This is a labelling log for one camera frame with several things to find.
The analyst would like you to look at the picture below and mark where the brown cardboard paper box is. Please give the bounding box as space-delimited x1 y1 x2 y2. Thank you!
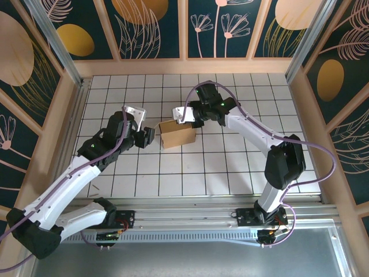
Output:
157 120 198 149

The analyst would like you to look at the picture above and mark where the slotted grey cable duct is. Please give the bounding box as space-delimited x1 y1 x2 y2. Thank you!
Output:
59 233 260 248

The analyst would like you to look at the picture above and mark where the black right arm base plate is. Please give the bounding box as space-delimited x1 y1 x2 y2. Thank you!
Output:
235 207 288 227

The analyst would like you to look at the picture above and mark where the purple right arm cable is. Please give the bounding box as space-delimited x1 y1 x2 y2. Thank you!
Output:
184 82 337 248

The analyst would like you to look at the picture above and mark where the aluminium mounting rail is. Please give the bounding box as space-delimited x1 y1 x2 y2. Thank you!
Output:
28 196 341 231

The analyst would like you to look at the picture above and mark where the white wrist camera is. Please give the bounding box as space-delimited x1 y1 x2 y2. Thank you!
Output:
172 106 196 125
123 105 147 132

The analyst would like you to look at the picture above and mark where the aluminium frame post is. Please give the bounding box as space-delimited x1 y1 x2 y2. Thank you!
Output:
24 0 85 87
285 0 337 84

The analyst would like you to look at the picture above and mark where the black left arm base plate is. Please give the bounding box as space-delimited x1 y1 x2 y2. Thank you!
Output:
114 209 136 229

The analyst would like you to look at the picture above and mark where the grey metal sheet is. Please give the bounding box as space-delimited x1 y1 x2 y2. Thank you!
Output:
16 219 357 277

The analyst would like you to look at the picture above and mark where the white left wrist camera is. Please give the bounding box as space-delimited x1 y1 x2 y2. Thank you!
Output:
123 105 147 132

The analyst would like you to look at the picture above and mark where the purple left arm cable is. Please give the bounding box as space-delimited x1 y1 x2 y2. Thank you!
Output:
0 106 130 272

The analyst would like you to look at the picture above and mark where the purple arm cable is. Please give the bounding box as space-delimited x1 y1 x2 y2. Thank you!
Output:
184 82 337 248
0 106 130 272

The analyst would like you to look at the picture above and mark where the aluminium side rail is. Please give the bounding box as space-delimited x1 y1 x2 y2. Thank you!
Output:
46 77 92 208

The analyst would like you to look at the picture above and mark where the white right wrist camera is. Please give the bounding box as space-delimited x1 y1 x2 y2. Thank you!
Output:
172 106 196 125

